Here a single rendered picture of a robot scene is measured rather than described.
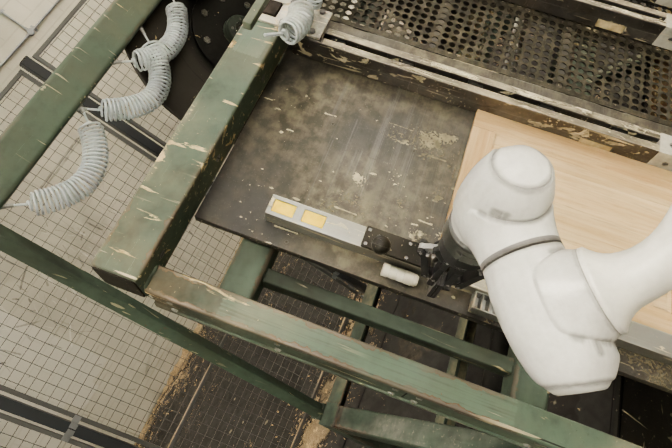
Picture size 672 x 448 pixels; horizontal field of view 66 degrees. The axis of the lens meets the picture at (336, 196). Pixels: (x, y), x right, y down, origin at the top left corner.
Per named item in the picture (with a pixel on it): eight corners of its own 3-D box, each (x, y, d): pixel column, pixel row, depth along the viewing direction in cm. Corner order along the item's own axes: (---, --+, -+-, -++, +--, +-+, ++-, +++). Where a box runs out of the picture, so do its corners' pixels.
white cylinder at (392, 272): (379, 277, 113) (414, 289, 112) (381, 272, 110) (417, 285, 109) (383, 265, 114) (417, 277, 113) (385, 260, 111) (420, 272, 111)
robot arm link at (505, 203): (434, 198, 75) (467, 284, 69) (466, 135, 61) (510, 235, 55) (502, 184, 77) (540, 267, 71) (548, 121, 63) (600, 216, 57)
